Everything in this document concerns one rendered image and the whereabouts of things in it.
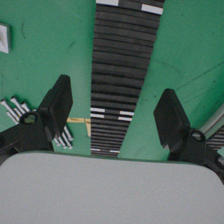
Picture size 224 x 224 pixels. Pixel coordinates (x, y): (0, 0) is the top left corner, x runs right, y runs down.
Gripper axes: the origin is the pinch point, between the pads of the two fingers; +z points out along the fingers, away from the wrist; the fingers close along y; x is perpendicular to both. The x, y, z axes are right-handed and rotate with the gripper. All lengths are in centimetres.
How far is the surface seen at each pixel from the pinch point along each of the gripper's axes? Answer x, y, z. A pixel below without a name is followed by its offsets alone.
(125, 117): -4.2, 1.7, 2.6
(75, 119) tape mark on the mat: -10.2, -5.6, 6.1
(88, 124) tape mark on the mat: -11.1, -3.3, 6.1
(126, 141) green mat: -15.5, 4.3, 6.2
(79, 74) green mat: -1.5, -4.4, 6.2
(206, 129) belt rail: -7.6, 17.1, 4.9
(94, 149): -13.5, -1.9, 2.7
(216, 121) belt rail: -5.7, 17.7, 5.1
